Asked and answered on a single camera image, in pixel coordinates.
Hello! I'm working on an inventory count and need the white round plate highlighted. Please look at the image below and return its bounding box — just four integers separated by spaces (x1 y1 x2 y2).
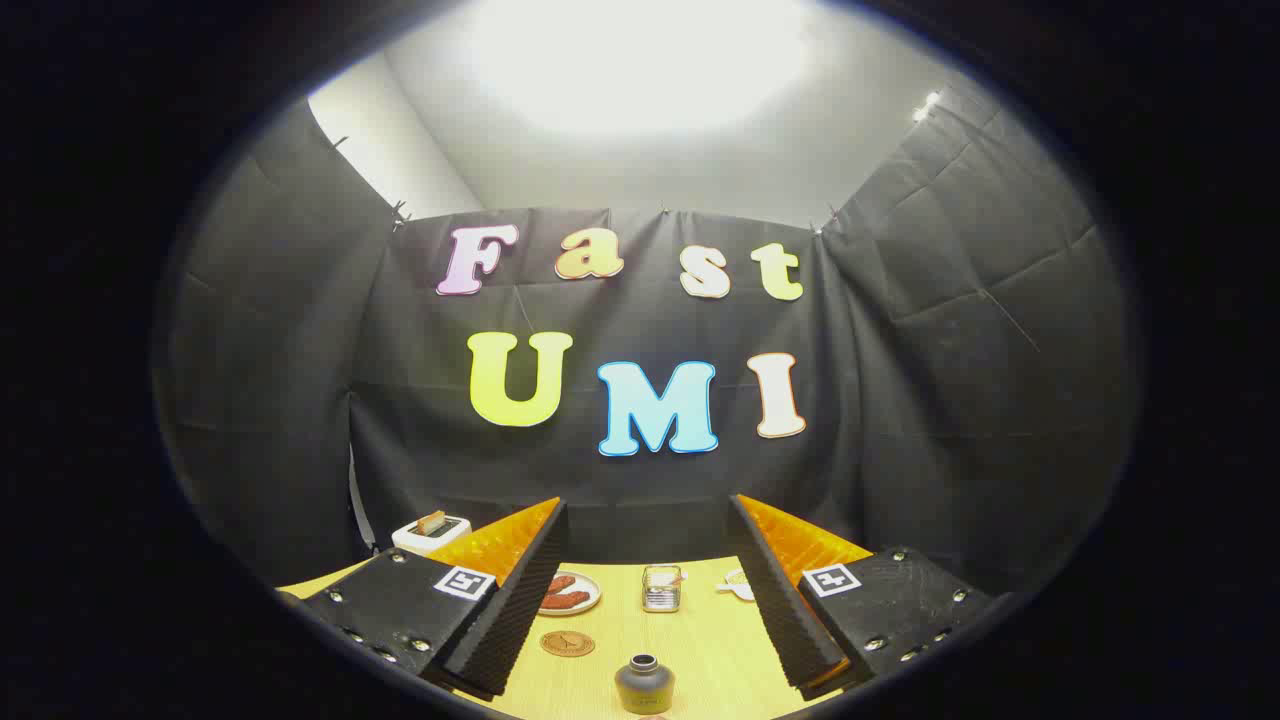
537 571 602 617

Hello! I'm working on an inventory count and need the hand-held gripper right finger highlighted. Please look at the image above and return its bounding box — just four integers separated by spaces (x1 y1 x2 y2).
727 493 1001 701

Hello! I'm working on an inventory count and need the silver bottle with green label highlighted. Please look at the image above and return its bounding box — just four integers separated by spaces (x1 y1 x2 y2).
614 654 676 715

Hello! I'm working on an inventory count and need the metal wire holder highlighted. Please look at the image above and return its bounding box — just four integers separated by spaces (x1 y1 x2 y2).
642 565 683 613

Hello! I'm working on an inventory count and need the white toaster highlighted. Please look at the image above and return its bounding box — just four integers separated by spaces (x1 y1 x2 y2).
391 514 472 557

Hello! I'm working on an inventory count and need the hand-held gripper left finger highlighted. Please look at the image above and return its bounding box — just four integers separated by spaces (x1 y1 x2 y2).
285 497 571 701

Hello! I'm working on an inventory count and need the wooden table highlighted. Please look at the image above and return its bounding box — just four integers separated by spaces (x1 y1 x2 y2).
275 555 871 720

